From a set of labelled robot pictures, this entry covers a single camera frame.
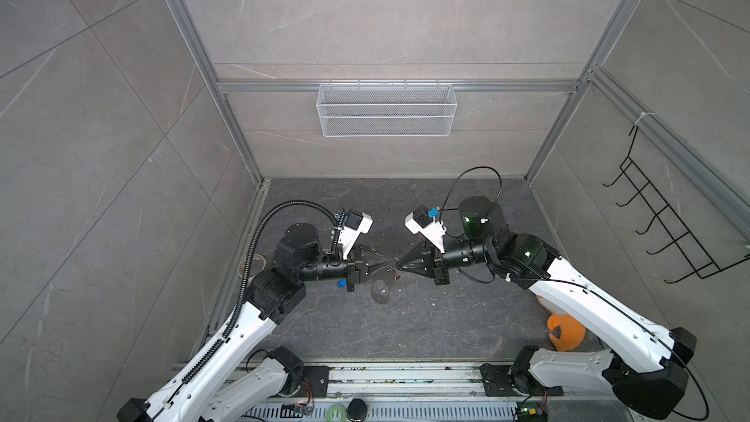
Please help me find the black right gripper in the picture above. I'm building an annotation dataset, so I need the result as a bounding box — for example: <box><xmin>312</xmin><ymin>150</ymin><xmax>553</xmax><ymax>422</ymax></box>
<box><xmin>395</xmin><ymin>236</ymin><xmax>494</xmax><ymax>285</ymax></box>

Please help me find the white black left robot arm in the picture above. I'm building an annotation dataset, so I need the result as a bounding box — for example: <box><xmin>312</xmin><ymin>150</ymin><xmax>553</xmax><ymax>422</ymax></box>
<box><xmin>116</xmin><ymin>211</ymin><xmax>384</xmax><ymax>421</ymax></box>

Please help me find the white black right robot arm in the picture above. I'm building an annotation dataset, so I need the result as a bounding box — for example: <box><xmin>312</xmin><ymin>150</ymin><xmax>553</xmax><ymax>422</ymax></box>
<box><xmin>396</xmin><ymin>195</ymin><xmax>696</xmax><ymax>420</ymax></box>

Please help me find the white tape roll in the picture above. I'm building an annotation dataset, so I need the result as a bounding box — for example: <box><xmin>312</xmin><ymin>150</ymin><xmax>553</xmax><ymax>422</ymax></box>
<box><xmin>237</xmin><ymin>254</ymin><xmax>268</xmax><ymax>279</ymax></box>

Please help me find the orange round toy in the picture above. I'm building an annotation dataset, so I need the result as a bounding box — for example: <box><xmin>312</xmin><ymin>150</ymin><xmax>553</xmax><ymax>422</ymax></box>
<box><xmin>537</xmin><ymin>296</ymin><xmax>587</xmax><ymax>352</ymax></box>

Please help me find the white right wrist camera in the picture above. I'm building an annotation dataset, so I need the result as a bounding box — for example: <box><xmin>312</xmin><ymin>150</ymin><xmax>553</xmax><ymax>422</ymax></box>
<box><xmin>404</xmin><ymin>205</ymin><xmax>446</xmax><ymax>253</ymax></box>

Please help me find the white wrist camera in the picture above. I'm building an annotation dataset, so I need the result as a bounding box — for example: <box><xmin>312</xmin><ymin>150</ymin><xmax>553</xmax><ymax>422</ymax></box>
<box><xmin>334</xmin><ymin>209</ymin><xmax>373</xmax><ymax>260</ymax></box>
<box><xmin>404</xmin><ymin>205</ymin><xmax>446</xmax><ymax>253</ymax></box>

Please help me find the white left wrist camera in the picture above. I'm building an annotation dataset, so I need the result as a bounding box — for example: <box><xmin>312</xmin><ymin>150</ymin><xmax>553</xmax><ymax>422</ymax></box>
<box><xmin>334</xmin><ymin>209</ymin><xmax>373</xmax><ymax>260</ymax></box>

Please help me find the black corrugated cable conduit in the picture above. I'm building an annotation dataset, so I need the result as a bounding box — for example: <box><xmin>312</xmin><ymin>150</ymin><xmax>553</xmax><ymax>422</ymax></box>
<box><xmin>178</xmin><ymin>198</ymin><xmax>341</xmax><ymax>388</ymax></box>

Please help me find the black camera cable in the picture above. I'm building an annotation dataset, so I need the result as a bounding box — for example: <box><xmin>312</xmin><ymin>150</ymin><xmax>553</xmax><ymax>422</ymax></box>
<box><xmin>437</xmin><ymin>165</ymin><xmax>504</xmax><ymax>224</ymax></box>

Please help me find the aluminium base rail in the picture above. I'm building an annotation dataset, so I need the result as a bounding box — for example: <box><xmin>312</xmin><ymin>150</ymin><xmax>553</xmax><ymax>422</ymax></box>
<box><xmin>169</xmin><ymin>359</ymin><xmax>640</xmax><ymax>422</ymax></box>

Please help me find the white wire mesh basket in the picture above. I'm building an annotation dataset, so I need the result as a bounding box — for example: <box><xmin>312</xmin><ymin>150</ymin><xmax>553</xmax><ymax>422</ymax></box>
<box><xmin>316</xmin><ymin>83</ymin><xmax>458</xmax><ymax>138</ymax></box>

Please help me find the black wire hook rack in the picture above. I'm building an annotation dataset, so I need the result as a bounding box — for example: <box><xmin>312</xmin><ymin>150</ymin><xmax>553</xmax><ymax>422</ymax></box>
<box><xmin>603</xmin><ymin>125</ymin><xmax>749</xmax><ymax>284</ymax></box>

